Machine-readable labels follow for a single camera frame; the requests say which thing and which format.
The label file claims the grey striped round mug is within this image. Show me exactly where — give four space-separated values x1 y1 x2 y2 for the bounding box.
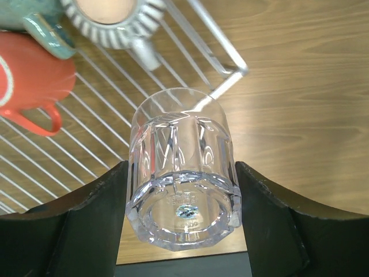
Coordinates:
61 1 166 71

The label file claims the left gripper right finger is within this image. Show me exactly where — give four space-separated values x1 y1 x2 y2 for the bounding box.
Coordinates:
235 162 368 276

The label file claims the orange mug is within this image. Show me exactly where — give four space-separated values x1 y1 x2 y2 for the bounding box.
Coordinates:
1 32 76 136

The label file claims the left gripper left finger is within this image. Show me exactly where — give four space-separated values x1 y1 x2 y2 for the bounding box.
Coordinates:
1 161 128 276

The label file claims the silver wire dish rack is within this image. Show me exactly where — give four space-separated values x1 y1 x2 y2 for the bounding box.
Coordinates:
1 1 242 215

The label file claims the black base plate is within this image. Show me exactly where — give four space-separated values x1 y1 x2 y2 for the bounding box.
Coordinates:
114 252 252 277

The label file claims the clear faceted glass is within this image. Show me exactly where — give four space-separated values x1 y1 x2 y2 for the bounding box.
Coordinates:
126 87 242 252

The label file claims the teal ceramic mug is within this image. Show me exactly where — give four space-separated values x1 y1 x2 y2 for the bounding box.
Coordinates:
1 0 76 59

